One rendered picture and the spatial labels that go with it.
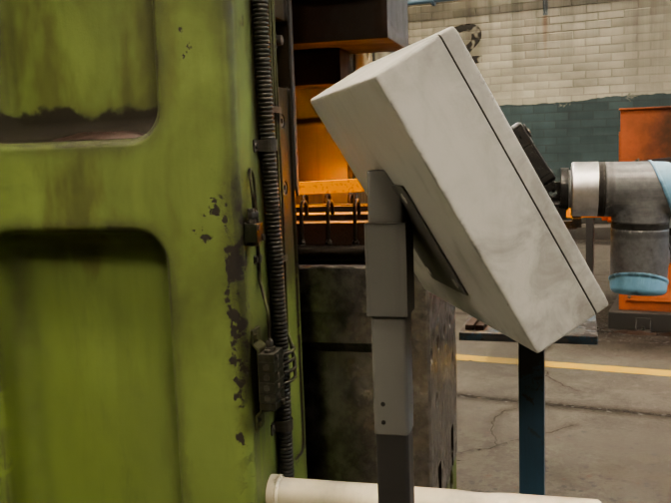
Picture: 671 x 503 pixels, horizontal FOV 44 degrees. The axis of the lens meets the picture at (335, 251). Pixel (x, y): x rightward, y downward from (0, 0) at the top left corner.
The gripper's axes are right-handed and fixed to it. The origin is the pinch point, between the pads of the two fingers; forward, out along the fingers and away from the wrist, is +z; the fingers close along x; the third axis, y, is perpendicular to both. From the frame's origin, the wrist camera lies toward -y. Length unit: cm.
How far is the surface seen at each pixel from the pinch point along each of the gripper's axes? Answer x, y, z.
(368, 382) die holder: -12.4, 33.4, 11.6
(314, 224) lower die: -12.3, 7.0, 20.5
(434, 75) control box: -74, -11, -8
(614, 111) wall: 754, -36, -81
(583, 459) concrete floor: 142, 103, -30
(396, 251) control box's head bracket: -60, 5, -2
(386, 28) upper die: -12.5, -23.8, 8.0
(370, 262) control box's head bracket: -60, 6, 1
